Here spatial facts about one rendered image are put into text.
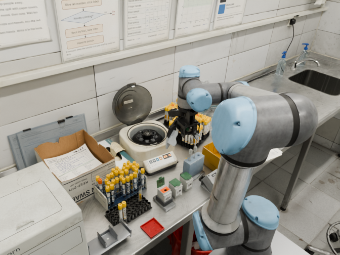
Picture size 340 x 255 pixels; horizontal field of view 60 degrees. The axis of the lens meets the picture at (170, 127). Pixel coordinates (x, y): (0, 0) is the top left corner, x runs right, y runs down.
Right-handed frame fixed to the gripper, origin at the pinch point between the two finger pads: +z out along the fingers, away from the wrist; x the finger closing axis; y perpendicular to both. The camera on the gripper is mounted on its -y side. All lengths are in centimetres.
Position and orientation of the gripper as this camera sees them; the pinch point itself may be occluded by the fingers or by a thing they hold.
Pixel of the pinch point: (180, 143)
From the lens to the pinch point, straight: 126.7
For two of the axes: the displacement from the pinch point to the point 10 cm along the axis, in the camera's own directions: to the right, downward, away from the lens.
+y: 4.8, 5.1, -7.1
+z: -0.4, 8.2, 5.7
